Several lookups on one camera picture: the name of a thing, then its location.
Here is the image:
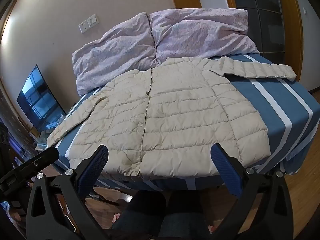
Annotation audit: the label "flat screen television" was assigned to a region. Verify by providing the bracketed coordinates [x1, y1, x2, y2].
[16, 64, 67, 133]

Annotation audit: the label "white light switch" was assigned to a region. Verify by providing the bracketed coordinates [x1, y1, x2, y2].
[87, 14, 98, 28]

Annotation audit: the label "lilac floral pillow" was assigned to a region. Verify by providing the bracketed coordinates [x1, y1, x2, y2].
[148, 8, 260, 64]

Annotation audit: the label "wooden framed dark alcove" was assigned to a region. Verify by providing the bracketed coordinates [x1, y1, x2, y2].
[220, 0, 304, 65]

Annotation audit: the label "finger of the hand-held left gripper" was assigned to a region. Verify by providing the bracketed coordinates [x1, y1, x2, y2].
[14, 146, 60, 174]

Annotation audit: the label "glass television stand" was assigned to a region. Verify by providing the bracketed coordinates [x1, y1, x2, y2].
[27, 127, 63, 153]

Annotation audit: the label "person's dark trousers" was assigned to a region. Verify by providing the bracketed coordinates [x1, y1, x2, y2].
[111, 189, 208, 240]

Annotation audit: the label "bed with blue striped sheet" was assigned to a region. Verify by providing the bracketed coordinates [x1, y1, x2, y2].
[54, 54, 320, 190]

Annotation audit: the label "beige puffer jacket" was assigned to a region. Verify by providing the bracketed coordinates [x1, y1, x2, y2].
[46, 57, 297, 177]

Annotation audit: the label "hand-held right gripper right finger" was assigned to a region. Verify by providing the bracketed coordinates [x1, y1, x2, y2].
[211, 143, 293, 240]

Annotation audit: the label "lavender crumpled cloth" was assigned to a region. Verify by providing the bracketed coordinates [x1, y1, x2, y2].
[72, 12, 157, 97]

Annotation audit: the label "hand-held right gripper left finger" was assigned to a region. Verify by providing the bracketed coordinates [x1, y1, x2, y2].
[26, 144, 109, 240]

